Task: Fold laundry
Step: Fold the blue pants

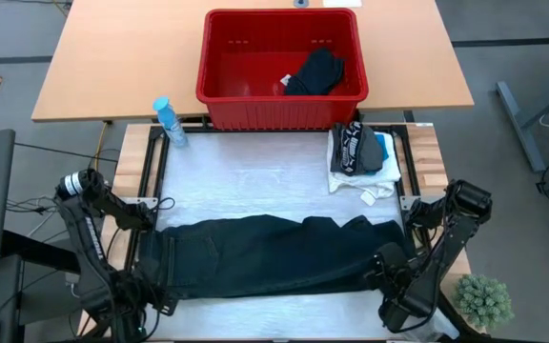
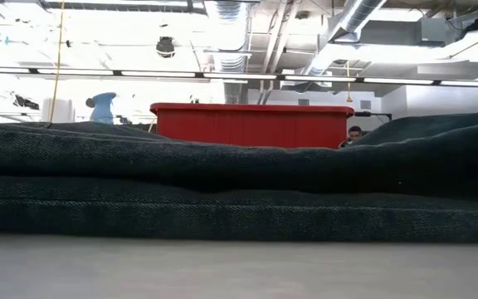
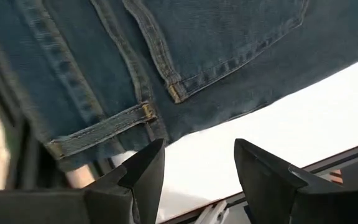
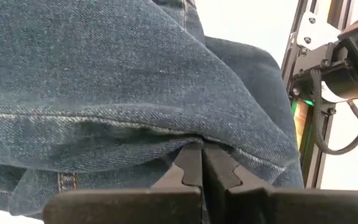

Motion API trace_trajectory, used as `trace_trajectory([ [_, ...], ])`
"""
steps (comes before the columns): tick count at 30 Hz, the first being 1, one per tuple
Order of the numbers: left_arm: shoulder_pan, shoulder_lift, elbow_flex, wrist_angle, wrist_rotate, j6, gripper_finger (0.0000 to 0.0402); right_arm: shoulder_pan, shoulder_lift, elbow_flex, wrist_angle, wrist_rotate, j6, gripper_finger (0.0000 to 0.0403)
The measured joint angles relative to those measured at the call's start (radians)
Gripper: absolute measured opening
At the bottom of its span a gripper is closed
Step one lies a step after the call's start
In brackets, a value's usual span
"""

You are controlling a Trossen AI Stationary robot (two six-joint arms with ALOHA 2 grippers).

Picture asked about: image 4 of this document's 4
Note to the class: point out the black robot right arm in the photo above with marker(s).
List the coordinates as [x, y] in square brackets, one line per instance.
[346, 74]

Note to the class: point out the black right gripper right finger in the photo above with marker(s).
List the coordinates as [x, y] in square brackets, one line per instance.
[291, 208]

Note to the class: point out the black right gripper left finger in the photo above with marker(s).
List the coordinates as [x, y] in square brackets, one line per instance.
[120, 207]

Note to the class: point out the black garment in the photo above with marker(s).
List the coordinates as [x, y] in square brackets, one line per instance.
[104, 77]

